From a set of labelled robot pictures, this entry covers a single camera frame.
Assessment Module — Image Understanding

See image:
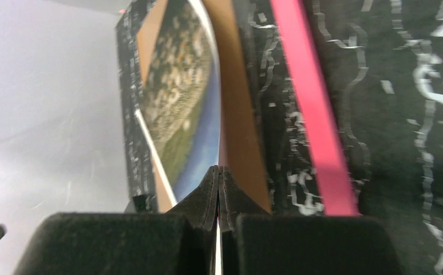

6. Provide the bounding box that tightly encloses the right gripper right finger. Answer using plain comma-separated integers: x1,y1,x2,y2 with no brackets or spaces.
218,166,402,275

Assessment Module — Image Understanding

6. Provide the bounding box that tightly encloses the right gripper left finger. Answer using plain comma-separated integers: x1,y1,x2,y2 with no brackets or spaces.
15,166,219,274

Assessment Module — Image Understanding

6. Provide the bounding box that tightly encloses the pink photo frame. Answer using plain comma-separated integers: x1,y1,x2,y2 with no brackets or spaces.
271,0,359,217

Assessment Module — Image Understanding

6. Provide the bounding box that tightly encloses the landscape photo print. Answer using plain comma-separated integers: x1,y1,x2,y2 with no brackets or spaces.
135,1,221,212

